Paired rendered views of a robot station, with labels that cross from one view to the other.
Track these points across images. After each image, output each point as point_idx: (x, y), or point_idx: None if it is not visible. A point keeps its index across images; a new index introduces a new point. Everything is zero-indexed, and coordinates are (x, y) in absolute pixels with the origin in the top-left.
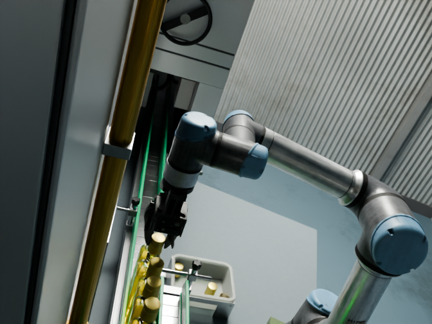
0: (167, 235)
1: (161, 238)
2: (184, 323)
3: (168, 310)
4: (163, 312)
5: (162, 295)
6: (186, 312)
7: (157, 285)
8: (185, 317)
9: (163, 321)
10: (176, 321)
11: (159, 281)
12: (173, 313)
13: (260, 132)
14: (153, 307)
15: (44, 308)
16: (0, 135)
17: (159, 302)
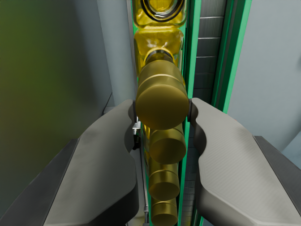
0: (194, 144)
1: (174, 113)
2: (229, 61)
3: (210, 4)
4: (202, 10)
5: (198, 24)
6: (235, 51)
7: (170, 198)
8: (232, 58)
9: (200, 28)
10: (220, 24)
11: (175, 190)
12: (217, 9)
13: None
14: (165, 225)
15: None
16: None
17: (176, 219)
